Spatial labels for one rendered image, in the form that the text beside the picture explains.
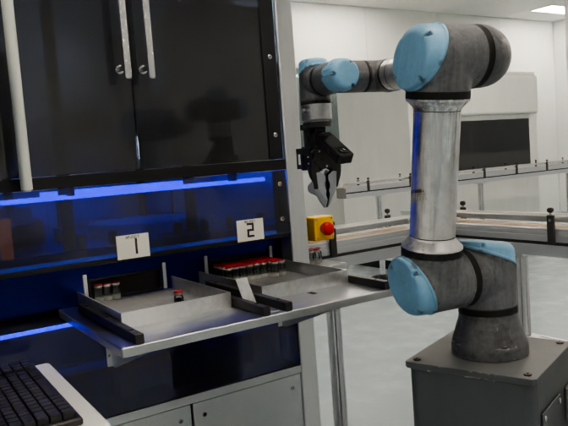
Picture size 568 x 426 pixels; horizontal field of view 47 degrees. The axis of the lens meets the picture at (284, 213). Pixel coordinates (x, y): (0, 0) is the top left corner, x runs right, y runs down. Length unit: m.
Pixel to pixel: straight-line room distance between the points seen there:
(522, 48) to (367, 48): 2.92
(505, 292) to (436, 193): 0.26
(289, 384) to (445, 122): 1.04
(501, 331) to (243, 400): 0.83
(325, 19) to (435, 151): 6.75
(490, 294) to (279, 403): 0.85
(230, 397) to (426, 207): 0.90
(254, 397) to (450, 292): 0.84
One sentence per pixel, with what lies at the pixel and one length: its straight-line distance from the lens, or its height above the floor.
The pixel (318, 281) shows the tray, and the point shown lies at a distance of 1.65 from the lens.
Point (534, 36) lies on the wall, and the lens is 10.60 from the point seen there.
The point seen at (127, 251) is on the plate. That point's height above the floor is 1.01.
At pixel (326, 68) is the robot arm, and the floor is 1.41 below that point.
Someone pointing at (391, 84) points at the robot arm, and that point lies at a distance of 1.54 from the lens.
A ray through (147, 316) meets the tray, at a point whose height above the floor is 0.90.
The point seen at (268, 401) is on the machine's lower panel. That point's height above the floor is 0.52.
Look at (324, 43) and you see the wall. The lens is 7.84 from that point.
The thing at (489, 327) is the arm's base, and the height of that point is 0.86.
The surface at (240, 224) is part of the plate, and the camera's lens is 1.81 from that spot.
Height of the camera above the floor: 1.21
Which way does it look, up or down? 5 degrees down
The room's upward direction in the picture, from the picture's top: 4 degrees counter-clockwise
